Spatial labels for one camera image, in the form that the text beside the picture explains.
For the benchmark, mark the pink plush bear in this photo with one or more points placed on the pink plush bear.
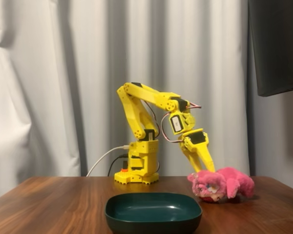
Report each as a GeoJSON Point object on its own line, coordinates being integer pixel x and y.
{"type": "Point", "coordinates": [234, 181]}

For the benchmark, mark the orange black clamp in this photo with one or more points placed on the orange black clamp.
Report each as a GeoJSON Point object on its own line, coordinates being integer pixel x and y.
{"type": "Point", "coordinates": [124, 169]}

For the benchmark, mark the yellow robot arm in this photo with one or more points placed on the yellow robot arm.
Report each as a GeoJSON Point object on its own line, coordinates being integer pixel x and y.
{"type": "Point", "coordinates": [135, 117]}

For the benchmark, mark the white curtain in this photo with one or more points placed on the white curtain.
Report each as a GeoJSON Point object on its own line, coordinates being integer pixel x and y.
{"type": "Point", "coordinates": [51, 97]}

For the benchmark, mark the yellow gripper black servo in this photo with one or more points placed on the yellow gripper black servo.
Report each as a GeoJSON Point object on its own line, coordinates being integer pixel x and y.
{"type": "Point", "coordinates": [197, 138]}

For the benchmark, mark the dark green square bin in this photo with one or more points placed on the dark green square bin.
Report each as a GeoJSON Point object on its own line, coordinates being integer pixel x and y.
{"type": "Point", "coordinates": [152, 212]}

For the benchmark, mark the black hanging cloth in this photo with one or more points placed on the black hanging cloth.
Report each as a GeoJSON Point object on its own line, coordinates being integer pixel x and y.
{"type": "Point", "coordinates": [276, 48]}

